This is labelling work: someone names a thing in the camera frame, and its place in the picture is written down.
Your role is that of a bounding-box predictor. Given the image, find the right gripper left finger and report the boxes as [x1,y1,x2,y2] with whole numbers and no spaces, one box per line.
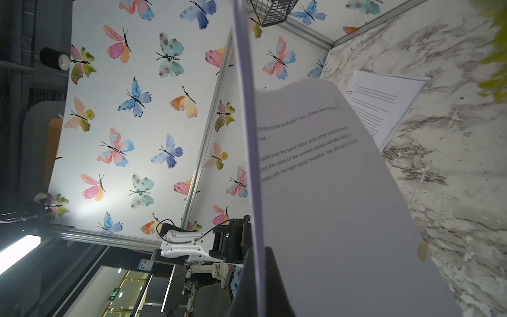
[227,249,257,317]

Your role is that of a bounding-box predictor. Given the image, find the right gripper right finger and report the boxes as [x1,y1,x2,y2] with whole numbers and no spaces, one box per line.
[266,247,295,317]

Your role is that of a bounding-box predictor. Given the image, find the yellow highlighted document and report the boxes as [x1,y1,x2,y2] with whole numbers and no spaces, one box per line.
[232,1,462,316]

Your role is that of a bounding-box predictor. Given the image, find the plain text document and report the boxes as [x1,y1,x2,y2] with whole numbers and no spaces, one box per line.
[345,71,430,151]

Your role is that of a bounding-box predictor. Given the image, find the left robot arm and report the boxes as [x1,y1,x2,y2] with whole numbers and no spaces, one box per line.
[155,215,253,265]

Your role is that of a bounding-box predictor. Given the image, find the grey office chair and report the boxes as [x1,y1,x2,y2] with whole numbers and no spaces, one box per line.
[193,284,231,317]

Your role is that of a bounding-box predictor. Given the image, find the ceiling light panel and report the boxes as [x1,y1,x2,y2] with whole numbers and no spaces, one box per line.
[0,235,42,275]

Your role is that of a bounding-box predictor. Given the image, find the black wire basket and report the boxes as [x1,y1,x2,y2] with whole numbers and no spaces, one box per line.
[247,0,298,27]

